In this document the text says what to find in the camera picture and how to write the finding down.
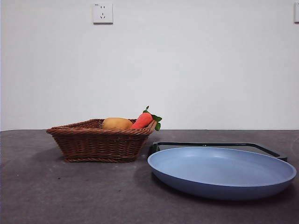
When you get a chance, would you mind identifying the white wall socket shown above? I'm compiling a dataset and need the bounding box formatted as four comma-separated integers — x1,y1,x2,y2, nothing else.
93,2,114,25

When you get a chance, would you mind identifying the yellow-brown potato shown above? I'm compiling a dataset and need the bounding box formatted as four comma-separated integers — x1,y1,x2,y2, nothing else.
102,117,134,131

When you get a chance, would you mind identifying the black flat tray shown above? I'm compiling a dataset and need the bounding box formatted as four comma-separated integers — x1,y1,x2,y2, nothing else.
149,140,289,162

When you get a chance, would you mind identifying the blue round plate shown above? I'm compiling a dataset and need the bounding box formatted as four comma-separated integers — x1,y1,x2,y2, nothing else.
147,147,298,201

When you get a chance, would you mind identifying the brown wicker basket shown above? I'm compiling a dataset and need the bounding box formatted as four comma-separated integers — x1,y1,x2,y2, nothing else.
46,119,157,163

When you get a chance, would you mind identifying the orange carrot with green leaves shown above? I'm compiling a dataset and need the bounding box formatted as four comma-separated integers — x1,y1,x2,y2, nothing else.
130,105,163,132

